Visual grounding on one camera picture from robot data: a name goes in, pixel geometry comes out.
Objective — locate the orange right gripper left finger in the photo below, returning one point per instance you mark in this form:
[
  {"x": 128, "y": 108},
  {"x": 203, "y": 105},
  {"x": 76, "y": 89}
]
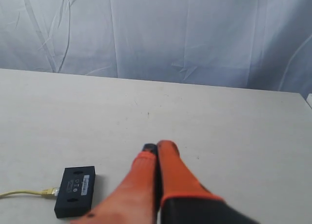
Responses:
[{"x": 134, "y": 199}]

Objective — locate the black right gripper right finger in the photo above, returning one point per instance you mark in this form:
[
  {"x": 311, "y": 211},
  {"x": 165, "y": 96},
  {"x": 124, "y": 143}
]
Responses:
[{"x": 185, "y": 200}]

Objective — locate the grey backdrop curtain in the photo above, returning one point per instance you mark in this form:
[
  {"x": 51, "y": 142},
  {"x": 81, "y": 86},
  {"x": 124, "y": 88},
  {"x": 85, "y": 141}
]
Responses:
[{"x": 254, "y": 44}]

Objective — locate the black network switch box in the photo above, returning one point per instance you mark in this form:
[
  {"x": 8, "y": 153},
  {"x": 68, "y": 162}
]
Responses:
[{"x": 76, "y": 191}]

